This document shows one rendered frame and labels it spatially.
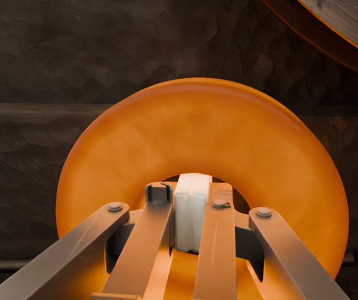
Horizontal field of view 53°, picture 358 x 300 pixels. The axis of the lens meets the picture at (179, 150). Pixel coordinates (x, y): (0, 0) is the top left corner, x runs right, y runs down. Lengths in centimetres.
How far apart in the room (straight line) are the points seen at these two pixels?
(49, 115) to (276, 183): 21
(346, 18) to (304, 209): 9
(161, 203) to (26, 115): 20
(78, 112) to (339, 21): 21
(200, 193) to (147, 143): 4
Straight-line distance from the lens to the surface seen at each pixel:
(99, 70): 36
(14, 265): 37
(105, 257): 16
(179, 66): 34
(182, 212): 16
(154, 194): 16
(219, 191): 18
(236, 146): 17
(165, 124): 17
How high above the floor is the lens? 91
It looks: 14 degrees down
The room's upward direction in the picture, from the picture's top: straight up
